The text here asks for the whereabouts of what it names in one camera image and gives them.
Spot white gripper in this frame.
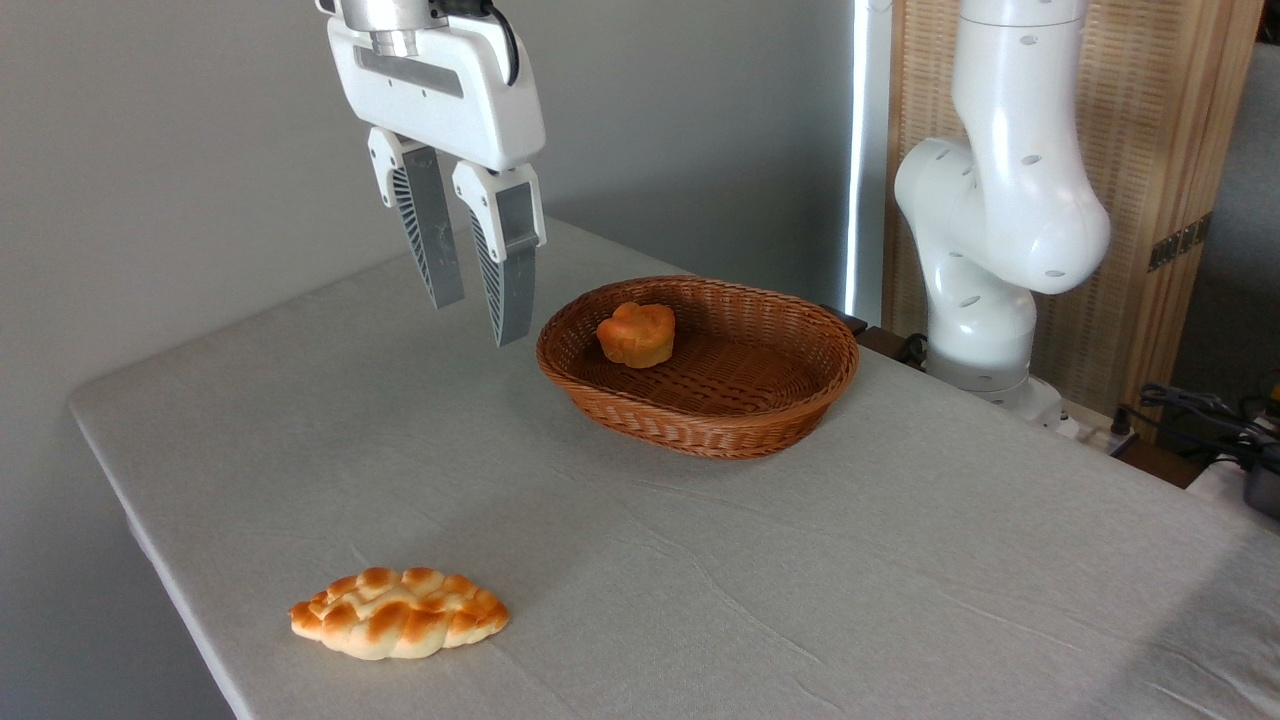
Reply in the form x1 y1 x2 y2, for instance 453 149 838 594
326 12 548 348

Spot braided golden bread loaf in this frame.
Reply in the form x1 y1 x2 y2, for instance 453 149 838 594
289 567 511 661

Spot small orange muffin bread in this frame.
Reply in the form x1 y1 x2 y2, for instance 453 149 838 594
596 302 677 369

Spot brown wicker basket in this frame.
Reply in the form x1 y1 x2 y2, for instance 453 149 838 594
536 276 860 460

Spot grey tablecloth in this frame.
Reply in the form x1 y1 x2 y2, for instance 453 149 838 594
68 215 1280 720

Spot white vertical pole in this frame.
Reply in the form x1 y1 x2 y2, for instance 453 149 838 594
843 0 893 326

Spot white power strip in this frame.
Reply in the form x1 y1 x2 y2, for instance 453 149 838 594
1040 398 1141 453

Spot dark metal screen hinge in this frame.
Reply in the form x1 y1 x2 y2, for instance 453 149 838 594
1148 212 1213 273

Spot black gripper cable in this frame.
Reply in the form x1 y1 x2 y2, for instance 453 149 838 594
438 0 521 87

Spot black cable bundle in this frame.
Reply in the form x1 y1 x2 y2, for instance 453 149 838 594
1110 383 1280 473

